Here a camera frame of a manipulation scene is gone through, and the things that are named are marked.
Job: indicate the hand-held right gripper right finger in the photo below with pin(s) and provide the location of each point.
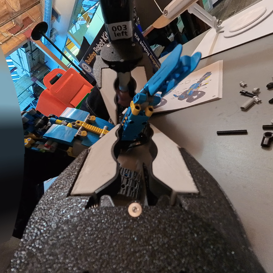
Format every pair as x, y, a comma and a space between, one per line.
172, 168

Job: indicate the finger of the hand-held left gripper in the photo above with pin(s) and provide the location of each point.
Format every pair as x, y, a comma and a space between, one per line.
140, 76
107, 85

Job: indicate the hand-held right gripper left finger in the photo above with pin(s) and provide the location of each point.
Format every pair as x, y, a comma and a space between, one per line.
96, 164

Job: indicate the blue brick robot arm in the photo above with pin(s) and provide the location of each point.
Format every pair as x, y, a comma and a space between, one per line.
168, 70

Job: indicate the grey desk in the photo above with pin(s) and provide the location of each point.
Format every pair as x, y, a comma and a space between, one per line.
213, 181

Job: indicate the green plastic bin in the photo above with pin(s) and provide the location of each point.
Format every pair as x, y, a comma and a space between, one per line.
83, 100

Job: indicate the dark blue robot kit box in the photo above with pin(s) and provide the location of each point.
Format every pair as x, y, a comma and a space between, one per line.
89, 61

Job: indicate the large blue brick robot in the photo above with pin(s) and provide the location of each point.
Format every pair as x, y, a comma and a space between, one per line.
64, 128

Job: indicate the printed instruction booklet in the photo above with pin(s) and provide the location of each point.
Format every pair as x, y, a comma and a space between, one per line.
204, 79

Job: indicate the long black brick axle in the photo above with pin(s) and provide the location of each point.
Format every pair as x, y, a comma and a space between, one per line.
232, 132

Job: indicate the black round-base pole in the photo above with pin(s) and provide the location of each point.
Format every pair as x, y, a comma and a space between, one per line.
39, 31

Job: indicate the white balance stand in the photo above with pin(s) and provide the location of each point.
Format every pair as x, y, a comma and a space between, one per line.
234, 42

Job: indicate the pile of small brick parts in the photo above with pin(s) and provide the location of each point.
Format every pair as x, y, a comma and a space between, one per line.
249, 102

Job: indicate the dark grey brick frame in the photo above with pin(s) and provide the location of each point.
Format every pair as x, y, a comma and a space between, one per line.
130, 183

